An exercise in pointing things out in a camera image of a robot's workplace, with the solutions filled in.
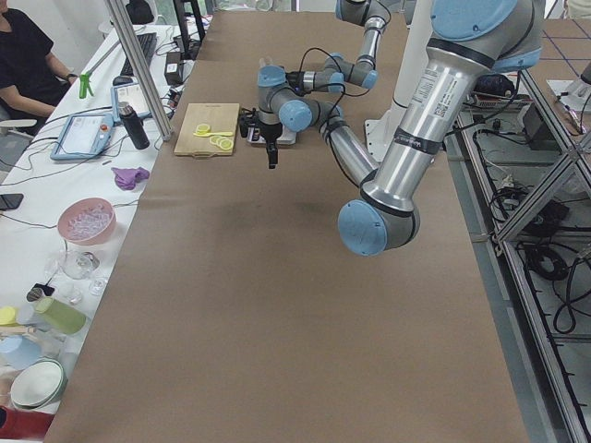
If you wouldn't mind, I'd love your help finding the black keyboard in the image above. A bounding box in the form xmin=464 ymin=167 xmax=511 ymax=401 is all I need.
xmin=120 ymin=31 xmax=159 ymax=78

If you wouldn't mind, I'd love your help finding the black smartphone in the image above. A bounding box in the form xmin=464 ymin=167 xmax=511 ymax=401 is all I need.
xmin=0 ymin=193 xmax=24 ymax=211

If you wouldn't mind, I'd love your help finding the wooden cutting board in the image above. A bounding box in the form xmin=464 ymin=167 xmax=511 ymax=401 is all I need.
xmin=174 ymin=103 xmax=240 ymax=158

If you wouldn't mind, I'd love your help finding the near teach pendant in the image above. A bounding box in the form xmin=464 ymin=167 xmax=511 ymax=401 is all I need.
xmin=50 ymin=114 xmax=115 ymax=162

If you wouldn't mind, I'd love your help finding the clear wine glass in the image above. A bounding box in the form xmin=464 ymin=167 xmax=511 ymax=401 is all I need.
xmin=58 ymin=251 xmax=100 ymax=280

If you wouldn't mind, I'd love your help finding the front lemon slice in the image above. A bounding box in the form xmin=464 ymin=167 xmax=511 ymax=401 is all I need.
xmin=217 ymin=138 xmax=234 ymax=151

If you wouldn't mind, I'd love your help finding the seated person black shirt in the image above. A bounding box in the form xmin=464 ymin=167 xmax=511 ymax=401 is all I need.
xmin=1 ymin=1 xmax=78 ymax=120

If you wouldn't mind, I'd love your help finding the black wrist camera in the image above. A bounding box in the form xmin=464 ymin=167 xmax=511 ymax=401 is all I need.
xmin=238 ymin=108 xmax=260 ymax=141

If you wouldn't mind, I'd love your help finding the pink bowl with ice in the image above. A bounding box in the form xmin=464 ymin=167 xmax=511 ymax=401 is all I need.
xmin=57 ymin=198 xmax=116 ymax=245

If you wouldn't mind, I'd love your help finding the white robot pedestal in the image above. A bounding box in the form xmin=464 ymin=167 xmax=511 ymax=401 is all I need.
xmin=365 ymin=0 xmax=432 ymax=162

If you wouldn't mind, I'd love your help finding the yellow cup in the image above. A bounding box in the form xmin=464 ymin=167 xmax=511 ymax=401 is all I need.
xmin=0 ymin=306 xmax=18 ymax=327

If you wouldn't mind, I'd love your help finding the far teach pendant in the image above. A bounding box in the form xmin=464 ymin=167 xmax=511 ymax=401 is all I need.
xmin=111 ymin=82 xmax=151 ymax=123

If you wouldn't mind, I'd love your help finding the glass sauce bottle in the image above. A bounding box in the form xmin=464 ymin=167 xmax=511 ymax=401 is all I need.
xmin=259 ymin=56 xmax=274 ymax=68

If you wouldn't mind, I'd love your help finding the purple cloth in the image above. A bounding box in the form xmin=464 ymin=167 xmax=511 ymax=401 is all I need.
xmin=111 ymin=167 xmax=150 ymax=190

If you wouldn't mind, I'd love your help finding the aluminium frame post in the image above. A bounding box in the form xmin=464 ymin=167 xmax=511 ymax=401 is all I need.
xmin=104 ymin=0 xmax=173 ymax=141

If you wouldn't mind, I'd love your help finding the teach pendant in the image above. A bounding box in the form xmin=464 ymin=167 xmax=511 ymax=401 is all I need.
xmin=111 ymin=82 xmax=151 ymax=123
xmin=50 ymin=114 xmax=115 ymax=162

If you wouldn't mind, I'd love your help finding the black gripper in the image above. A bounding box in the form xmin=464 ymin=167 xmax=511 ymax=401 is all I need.
xmin=260 ymin=123 xmax=282 ymax=169
xmin=285 ymin=71 xmax=305 ymax=95

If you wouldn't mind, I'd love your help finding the black thermos bottle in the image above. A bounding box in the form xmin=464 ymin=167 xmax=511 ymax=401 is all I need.
xmin=118 ymin=102 xmax=150 ymax=150

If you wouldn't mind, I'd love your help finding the green cup lying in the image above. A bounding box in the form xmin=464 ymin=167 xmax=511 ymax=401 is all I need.
xmin=34 ymin=297 xmax=87 ymax=335

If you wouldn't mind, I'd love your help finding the light blue cup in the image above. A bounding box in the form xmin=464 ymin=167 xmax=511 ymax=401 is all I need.
xmin=1 ymin=335 xmax=42 ymax=370

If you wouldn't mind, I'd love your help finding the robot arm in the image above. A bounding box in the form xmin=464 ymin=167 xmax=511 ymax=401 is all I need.
xmin=256 ymin=1 xmax=544 ymax=256
xmin=286 ymin=0 xmax=392 ymax=96

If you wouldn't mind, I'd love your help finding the silver kitchen scale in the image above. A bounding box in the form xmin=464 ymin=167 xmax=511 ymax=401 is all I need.
xmin=247 ymin=116 xmax=296 ymax=146

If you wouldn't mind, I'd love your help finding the white green bowl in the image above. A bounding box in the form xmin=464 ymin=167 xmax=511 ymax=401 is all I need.
xmin=10 ymin=359 xmax=67 ymax=410

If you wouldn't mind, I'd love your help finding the lemon slice on knife tip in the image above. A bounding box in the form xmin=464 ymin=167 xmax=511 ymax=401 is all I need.
xmin=194 ymin=123 xmax=211 ymax=137

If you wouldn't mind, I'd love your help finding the green clamp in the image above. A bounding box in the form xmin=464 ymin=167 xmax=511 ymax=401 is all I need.
xmin=78 ymin=73 xmax=94 ymax=100

